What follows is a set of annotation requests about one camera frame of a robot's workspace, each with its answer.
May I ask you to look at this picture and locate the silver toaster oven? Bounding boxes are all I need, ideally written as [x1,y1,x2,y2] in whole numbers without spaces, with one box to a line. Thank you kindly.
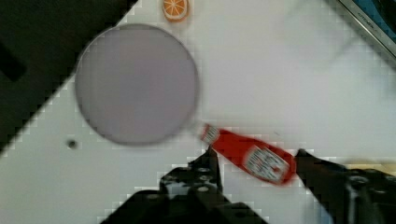
[327,0,396,61]

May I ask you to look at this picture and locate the red plush ketchup bottle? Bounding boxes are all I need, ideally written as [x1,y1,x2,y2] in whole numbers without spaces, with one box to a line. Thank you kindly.
[197,123,296,186]

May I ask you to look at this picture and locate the lilac round plate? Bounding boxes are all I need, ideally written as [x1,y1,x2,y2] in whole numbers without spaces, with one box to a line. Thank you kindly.
[75,23,199,145]

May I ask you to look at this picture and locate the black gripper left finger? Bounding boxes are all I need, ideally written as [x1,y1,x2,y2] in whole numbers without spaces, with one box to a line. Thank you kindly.
[102,148,268,224]

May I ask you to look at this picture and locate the orange slice toy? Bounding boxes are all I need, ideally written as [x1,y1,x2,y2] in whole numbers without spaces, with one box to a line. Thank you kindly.
[162,0,190,22]

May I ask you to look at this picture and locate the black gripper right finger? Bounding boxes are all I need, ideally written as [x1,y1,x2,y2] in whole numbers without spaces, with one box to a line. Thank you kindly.
[294,149,396,224]

